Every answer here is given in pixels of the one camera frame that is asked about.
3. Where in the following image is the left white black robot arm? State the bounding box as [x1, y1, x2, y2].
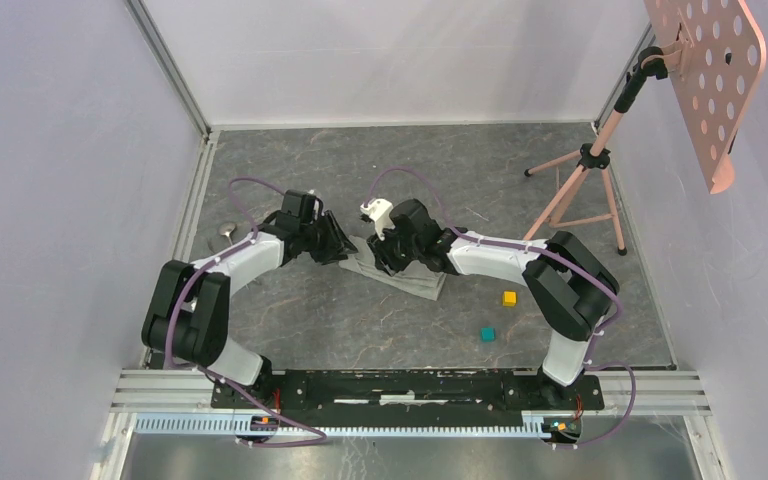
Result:
[141, 190, 358, 408]

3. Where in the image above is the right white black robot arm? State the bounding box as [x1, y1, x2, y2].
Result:
[360, 199, 619, 408]

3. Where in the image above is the white toothed cable strip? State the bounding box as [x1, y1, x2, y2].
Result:
[134, 413, 550, 440]

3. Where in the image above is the grey cloth napkin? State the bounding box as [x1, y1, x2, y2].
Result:
[338, 236, 446, 301]

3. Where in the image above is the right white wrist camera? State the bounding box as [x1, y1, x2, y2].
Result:
[360, 198, 394, 240]

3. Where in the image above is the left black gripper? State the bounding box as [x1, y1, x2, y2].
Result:
[299, 210, 357, 266]

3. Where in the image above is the pink tripod stand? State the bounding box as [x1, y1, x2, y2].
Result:
[524, 46, 669, 256]

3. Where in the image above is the pink perforated tray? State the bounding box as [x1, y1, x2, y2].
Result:
[643, 0, 767, 194]

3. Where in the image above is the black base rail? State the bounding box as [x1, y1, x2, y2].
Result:
[248, 369, 605, 427]

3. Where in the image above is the yellow cube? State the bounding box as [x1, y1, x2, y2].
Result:
[502, 290, 518, 307]

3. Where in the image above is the teal cube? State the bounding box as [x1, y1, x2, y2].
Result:
[479, 327, 496, 342]

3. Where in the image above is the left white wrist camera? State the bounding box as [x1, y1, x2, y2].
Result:
[308, 189, 325, 217]

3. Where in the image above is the silver spoon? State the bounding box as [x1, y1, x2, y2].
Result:
[217, 222, 237, 245]

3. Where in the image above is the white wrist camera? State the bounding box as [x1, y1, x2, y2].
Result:
[360, 198, 394, 240]
[308, 189, 325, 217]

